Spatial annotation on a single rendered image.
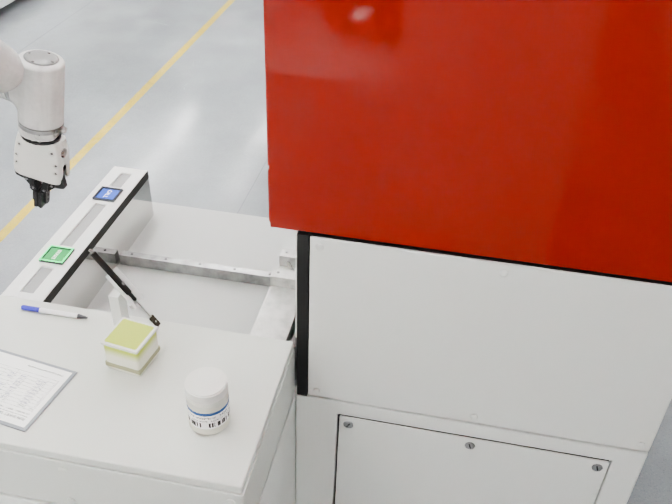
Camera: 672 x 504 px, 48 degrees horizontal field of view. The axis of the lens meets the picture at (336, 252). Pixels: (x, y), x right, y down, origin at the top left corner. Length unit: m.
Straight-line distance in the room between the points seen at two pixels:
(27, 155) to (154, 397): 0.55
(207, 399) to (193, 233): 0.85
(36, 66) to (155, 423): 0.67
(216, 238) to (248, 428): 0.79
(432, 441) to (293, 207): 0.60
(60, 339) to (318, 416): 0.54
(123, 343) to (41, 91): 0.49
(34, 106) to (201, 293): 0.59
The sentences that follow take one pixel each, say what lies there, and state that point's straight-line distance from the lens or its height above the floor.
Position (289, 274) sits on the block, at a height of 0.91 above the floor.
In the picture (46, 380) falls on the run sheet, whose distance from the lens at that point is 1.46.
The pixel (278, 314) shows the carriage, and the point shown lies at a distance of 1.66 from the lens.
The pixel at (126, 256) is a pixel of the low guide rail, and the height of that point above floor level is 0.85.
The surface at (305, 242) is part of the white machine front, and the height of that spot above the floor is 1.21.
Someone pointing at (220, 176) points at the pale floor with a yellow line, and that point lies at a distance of 3.88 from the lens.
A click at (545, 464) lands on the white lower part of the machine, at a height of 0.74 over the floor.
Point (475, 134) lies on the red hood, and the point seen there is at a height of 1.45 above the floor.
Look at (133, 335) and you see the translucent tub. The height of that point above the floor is 1.03.
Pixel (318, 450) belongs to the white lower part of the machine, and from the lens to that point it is 1.69.
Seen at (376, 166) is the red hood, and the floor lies 1.37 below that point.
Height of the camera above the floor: 1.97
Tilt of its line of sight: 36 degrees down
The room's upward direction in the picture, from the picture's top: 2 degrees clockwise
